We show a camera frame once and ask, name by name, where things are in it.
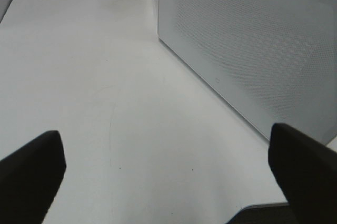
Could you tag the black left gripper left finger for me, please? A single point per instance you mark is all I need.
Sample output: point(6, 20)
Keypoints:
point(30, 179)

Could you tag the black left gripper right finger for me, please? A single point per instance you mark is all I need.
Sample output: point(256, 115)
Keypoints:
point(305, 170)

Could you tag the white microwave door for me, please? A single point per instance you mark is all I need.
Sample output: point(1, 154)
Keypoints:
point(250, 50)

